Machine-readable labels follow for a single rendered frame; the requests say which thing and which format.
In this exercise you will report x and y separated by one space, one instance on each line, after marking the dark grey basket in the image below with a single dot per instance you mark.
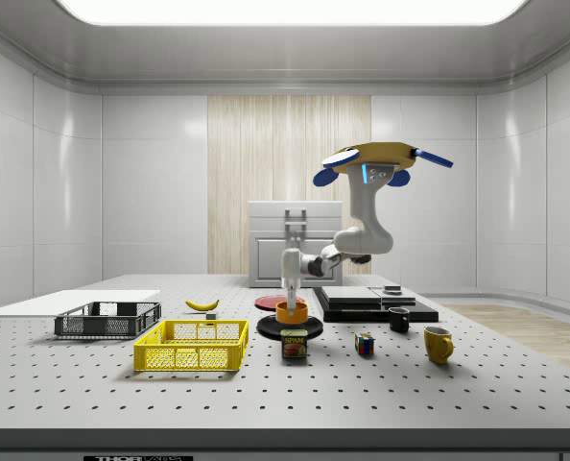
98 325

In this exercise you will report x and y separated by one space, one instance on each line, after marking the puzzle cube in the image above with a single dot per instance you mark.
364 344

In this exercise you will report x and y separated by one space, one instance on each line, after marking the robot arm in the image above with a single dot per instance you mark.
369 216

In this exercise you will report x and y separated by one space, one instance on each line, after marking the drone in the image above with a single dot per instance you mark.
378 152

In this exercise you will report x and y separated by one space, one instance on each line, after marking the black plate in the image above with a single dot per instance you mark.
270 329

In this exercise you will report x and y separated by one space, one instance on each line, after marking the white board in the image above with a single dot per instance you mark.
64 302

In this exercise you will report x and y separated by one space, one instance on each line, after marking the flat-sided can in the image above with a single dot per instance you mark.
294 346

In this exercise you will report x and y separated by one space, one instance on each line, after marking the yellow bowl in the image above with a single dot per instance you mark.
290 318

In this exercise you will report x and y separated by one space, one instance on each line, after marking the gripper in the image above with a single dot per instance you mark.
291 293

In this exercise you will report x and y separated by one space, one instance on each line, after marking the black mug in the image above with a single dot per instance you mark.
399 321

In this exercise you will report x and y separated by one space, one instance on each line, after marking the yellow mug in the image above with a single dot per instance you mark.
436 346

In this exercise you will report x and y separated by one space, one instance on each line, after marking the banana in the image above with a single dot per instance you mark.
201 306

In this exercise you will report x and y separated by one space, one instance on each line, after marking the black stove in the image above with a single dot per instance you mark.
347 307

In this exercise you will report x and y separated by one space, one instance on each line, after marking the yellow basket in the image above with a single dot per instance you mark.
189 357

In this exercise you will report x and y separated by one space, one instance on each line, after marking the grey cube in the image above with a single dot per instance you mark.
211 316

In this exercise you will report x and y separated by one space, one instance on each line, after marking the white cabinet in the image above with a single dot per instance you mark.
266 259

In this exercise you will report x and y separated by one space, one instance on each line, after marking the red plate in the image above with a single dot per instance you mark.
266 302

